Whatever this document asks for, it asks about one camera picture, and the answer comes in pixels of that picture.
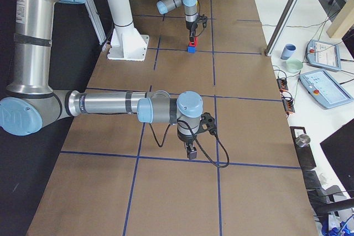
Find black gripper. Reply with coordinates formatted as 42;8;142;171
186;20;199;43
177;131;197;160

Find red cube block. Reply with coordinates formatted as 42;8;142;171
188;36;198;47

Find blue cube block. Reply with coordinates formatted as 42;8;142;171
187;45;196;54

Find blue cup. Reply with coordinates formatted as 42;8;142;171
280;44;296;60

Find far orange black connector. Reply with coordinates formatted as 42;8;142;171
277;77;289;92

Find orange black connector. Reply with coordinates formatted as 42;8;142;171
282;96;295;114
277;77;289;92

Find light green bowl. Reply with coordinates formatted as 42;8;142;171
285;59;303;73

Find near orange black connector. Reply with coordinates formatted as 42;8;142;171
282;96;295;114

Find silver metal cylinder weight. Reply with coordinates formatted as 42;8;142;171
295;134;311;148

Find black rectangular block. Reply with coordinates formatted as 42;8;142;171
290;126;316;170

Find far teach pendant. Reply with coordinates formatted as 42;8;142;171
305;39;341;71

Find teach pendant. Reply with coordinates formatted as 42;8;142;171
305;39;341;71
299;69;353;109

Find near teach pendant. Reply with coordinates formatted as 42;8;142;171
299;69;353;109

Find black monitor corner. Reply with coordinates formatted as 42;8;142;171
320;119;353;197

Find wooden plank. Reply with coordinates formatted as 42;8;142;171
327;0;354;39

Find left black braided cable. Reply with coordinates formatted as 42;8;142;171
193;0;209;38

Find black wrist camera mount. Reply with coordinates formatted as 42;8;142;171
199;112;217;136

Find white pedestal column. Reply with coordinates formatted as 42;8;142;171
107;0;149;61

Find aluminium frame post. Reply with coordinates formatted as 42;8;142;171
264;0;299;56

